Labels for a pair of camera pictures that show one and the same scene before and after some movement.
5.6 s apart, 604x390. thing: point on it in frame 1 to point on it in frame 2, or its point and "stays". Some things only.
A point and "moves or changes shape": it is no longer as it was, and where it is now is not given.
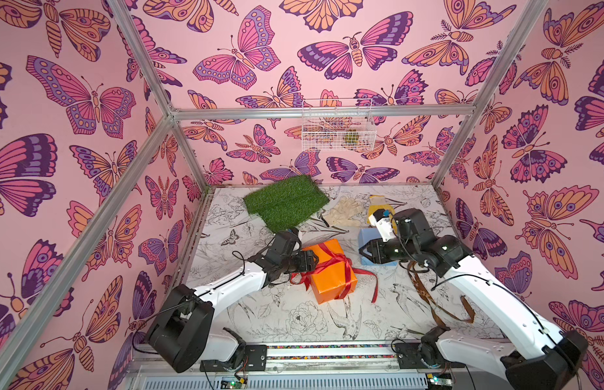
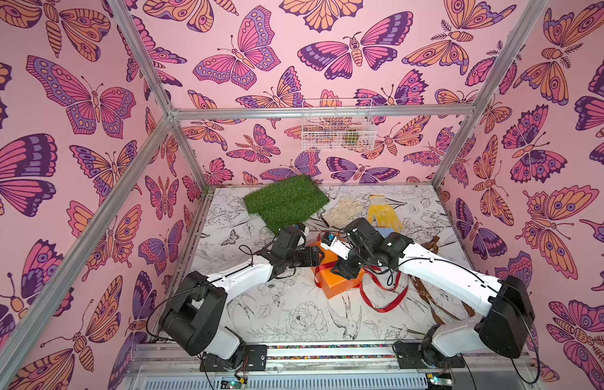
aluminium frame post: [122, 18] stays
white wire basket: [338, 124] stays
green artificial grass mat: [285, 205] stays
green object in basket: [351, 138] stays
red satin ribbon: [304, 277] to [361, 286]
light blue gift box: [367, 235] moves or changes shape
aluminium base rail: [323, 366] stays
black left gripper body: [296, 263] stays
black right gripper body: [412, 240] to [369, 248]
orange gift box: [334, 277] moves or changes shape
